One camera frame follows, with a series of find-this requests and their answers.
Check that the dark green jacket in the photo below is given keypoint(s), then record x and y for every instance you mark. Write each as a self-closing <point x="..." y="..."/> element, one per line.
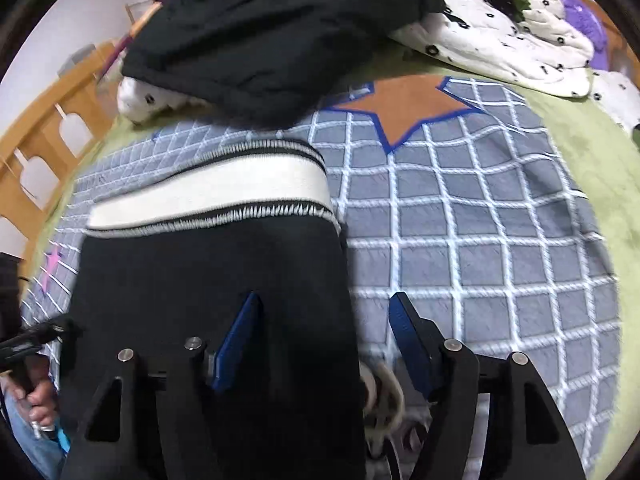
<point x="280" y="35"/>

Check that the person's jeans leg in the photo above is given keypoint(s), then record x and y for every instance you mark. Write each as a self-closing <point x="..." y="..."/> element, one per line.
<point x="25" y="445"/>

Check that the black pants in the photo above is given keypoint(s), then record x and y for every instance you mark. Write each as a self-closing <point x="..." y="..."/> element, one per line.
<point x="200" y="285"/>

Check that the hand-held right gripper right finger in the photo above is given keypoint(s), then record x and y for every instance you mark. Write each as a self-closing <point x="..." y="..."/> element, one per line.
<point x="410" y="340"/>

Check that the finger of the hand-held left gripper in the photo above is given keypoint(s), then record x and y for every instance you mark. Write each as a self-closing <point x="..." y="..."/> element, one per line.
<point x="55" y="332"/>

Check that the person's left hand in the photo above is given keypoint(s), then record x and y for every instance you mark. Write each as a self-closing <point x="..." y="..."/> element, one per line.
<point x="42" y="400"/>

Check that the purple patterned pillow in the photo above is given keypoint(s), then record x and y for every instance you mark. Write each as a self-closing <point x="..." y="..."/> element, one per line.
<point x="122" y="46"/>

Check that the green bed sheet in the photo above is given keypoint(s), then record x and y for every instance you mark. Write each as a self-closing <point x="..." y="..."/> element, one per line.
<point x="600" y="170"/>

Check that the wooden bed frame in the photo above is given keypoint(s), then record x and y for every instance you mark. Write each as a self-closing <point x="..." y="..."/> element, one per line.
<point x="50" y="105"/>

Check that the white floral quilt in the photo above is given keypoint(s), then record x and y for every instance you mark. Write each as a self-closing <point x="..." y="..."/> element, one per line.
<point x="500" y="45"/>

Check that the grey box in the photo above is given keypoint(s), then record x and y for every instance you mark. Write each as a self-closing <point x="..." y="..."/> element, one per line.
<point x="79" y="59"/>

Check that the grey checked blanket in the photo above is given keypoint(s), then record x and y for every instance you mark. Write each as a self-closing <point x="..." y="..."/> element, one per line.
<point x="475" y="260"/>

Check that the purple plush toy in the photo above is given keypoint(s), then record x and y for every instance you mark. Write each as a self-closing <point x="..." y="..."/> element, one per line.
<point x="585" y="25"/>

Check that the white floral pillow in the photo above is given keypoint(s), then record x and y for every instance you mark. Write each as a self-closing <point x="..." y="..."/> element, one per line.
<point x="617" y="97"/>

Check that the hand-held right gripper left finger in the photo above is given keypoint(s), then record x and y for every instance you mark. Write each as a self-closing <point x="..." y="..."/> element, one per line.
<point x="235" y="345"/>

